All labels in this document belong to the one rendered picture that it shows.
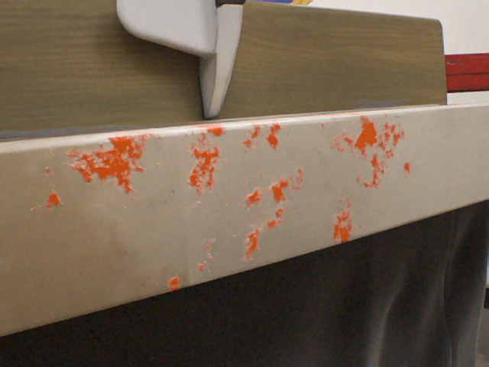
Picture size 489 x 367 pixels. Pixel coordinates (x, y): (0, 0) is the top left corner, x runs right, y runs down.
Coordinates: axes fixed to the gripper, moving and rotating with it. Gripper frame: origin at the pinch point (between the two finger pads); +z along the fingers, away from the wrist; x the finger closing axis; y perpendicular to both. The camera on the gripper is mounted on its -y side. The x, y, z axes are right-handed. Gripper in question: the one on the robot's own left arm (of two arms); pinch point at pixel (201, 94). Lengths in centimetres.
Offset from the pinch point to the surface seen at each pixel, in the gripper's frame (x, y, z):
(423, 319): 3.3, -14.2, 16.5
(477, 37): -101, -200, -25
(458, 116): 13.5, -2.9, 1.9
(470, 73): -46, -102, -5
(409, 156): 13.5, 0.1, 3.0
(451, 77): -49, -98, -4
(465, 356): 3.9, -18.5, 20.7
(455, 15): -111, -200, -37
